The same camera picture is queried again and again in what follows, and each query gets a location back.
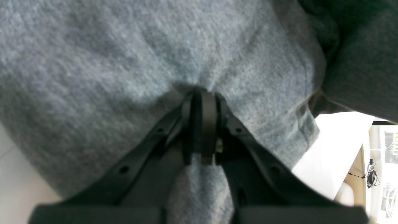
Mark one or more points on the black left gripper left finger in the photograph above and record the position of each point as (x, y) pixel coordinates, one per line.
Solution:
(136, 189)

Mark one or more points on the grey t-shirt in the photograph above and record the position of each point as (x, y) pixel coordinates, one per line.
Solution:
(83, 81)

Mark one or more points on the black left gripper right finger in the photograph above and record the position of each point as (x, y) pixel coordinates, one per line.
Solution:
(263, 190)

